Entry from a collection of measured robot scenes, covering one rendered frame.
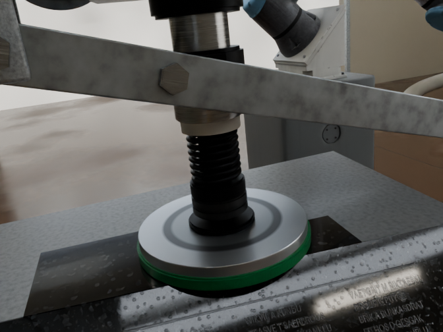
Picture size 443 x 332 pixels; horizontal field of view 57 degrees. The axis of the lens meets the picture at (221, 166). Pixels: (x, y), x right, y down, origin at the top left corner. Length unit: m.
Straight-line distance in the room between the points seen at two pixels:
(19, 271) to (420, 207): 0.53
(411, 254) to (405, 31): 6.61
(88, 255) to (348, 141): 1.26
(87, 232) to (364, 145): 1.27
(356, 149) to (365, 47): 5.03
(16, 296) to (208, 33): 0.36
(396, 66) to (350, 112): 6.54
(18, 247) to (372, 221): 0.48
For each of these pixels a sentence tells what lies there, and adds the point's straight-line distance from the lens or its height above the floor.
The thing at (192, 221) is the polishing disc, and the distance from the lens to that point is 0.52.
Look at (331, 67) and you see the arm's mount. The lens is 1.63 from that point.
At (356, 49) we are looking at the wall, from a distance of 6.57.
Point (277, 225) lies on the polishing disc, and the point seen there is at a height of 0.85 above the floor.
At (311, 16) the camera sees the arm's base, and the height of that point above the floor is 1.08.
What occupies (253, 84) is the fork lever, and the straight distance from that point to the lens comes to 0.43.
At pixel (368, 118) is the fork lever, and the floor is 0.96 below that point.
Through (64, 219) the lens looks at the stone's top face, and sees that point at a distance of 0.70.
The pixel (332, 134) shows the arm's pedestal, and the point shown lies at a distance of 1.61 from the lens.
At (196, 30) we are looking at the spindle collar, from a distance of 0.44.
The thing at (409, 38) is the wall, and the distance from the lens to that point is 7.15.
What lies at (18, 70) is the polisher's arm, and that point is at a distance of 0.36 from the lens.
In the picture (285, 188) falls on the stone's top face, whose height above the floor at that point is 0.82.
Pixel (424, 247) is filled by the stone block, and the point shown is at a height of 0.81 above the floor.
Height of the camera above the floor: 1.08
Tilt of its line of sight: 19 degrees down
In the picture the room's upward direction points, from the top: 6 degrees counter-clockwise
